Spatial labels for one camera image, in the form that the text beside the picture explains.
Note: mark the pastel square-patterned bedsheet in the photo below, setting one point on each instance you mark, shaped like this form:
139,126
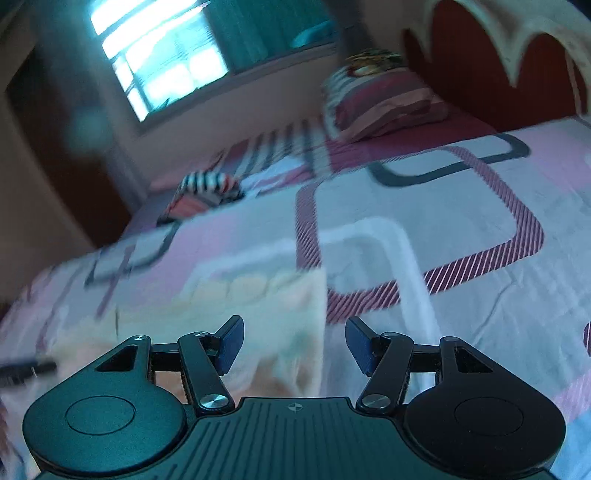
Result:
461,207

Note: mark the dark wooden door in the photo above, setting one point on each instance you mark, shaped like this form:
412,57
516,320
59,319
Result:
55,175

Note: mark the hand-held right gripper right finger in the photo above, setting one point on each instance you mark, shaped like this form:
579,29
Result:
362,344

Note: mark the red and white headboard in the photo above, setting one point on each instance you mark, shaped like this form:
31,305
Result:
461,69

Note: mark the cream knit sweater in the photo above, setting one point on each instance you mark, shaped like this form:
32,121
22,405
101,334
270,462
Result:
277,323

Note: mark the floral cloth bundle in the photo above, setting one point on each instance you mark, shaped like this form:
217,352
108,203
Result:
371,62

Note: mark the striped folded cloth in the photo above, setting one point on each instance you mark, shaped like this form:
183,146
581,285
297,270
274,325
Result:
203,194

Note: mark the maroon striped pillow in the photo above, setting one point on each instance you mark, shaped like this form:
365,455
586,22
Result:
383,106

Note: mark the window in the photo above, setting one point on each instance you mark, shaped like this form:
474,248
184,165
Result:
157,60

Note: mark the grey curtain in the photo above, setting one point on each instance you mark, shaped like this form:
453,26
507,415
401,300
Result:
348,23

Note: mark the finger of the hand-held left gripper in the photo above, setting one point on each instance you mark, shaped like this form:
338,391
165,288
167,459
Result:
27,370

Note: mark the maroon striped sheet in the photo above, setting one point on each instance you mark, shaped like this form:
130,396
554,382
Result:
277,143

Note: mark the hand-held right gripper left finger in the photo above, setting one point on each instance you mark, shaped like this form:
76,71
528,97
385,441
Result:
231,344

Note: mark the teal curtain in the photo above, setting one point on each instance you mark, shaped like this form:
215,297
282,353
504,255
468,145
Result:
268,27

